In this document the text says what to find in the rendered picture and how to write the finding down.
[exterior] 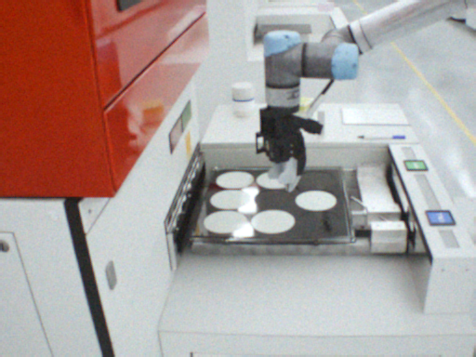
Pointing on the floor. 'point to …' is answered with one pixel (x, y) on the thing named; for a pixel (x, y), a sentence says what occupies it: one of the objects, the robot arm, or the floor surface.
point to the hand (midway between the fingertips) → (291, 184)
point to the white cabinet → (312, 346)
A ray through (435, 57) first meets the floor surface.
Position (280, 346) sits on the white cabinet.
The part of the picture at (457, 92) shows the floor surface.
